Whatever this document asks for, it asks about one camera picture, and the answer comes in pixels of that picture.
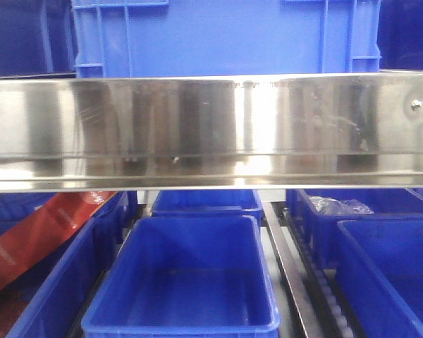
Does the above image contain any stainless steel shelf beam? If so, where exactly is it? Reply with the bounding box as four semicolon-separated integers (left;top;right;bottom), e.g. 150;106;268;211
0;71;423;192

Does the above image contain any large blue crate upper shelf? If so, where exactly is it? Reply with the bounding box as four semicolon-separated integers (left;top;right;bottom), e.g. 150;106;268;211
71;1;381;77

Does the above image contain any shelf beam screw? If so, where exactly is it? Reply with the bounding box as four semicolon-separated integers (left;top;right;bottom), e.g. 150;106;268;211
410;99;422;111

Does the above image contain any blue bin centre rear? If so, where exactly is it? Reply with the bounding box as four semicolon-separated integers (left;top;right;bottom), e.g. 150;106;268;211
152;189;263;223

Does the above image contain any blue bin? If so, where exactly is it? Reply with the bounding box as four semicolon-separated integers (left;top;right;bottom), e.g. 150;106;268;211
81;215;280;337
286;188;423;269
152;189;263;223
336;218;423;337
0;192;137;337

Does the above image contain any blue bin centre front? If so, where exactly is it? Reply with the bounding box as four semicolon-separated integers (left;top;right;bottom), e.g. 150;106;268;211
81;215;280;337

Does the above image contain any clear plastic bag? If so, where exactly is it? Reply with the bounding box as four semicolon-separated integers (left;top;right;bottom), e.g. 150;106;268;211
309;196;374;215

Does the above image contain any blue bin right rear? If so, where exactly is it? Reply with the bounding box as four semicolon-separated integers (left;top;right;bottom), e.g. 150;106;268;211
286;188;423;269

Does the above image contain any blue bin left front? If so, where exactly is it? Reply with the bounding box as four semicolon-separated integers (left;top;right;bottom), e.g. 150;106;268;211
0;192;137;337

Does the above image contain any roller track strip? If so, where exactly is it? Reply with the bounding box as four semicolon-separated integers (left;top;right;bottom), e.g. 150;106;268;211
281;207;363;337

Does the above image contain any blue bin right front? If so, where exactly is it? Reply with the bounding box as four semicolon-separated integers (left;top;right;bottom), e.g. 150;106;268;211
336;218;423;337

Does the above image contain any red packaging bag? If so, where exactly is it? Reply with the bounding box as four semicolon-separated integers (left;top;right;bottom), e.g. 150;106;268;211
0;191;117;291

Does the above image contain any dark blue crate upper left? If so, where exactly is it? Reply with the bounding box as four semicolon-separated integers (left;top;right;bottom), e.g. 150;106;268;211
0;1;77;77

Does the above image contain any dark blue crate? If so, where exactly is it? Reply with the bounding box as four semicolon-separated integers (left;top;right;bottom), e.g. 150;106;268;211
378;1;423;70
0;1;77;77

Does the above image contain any dark blue crate upper right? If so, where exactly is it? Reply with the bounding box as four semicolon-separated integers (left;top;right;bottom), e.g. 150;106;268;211
378;1;423;70

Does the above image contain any steel shelf divider rail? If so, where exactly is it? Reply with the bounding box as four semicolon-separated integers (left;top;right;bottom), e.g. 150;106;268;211
263;201;325;337

